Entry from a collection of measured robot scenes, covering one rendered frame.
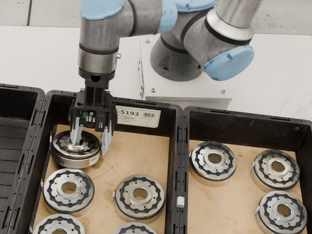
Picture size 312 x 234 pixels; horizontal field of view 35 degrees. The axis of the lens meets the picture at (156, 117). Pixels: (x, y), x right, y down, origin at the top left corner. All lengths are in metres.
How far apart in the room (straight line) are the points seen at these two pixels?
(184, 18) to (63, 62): 0.45
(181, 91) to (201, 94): 0.05
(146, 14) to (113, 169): 0.36
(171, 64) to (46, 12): 1.57
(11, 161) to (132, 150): 0.26
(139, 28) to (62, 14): 1.84
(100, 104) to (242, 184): 0.37
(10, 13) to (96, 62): 1.89
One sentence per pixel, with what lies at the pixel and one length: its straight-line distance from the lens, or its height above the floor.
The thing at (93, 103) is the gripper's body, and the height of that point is 1.03.
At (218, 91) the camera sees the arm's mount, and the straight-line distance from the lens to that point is 1.32.
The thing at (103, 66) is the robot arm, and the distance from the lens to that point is 0.92.
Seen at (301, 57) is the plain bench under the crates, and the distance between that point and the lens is 1.67.
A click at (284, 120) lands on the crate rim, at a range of 1.13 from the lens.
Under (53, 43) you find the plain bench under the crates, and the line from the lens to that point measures 1.55.
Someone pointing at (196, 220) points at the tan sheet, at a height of 0.83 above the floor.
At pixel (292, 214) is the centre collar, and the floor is 0.87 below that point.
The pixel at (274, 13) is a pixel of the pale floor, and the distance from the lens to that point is 3.02.
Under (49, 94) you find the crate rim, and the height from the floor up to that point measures 0.93.
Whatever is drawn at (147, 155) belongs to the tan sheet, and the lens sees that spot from 1.12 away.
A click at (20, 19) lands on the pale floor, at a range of 2.74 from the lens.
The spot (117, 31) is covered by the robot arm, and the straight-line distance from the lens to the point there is 0.91.
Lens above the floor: 1.74
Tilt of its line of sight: 50 degrees down
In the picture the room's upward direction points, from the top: 10 degrees clockwise
